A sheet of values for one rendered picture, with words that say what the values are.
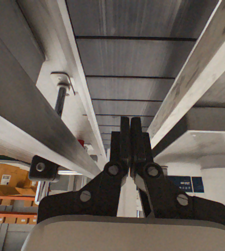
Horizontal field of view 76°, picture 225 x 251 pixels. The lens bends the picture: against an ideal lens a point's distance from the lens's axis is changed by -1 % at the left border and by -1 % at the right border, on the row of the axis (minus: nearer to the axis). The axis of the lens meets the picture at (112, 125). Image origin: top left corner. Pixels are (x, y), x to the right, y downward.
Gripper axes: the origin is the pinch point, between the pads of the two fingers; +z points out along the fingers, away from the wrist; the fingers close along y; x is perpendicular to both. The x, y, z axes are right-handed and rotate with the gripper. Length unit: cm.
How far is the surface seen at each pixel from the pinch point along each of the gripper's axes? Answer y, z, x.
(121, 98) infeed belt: -0.6, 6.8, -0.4
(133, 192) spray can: 2.5, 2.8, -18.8
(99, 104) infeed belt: -3.3, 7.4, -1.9
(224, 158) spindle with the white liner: 28.0, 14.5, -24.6
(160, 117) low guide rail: 3.4, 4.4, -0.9
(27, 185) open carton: -138, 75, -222
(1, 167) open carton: -125, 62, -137
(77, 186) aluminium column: -13.6, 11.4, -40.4
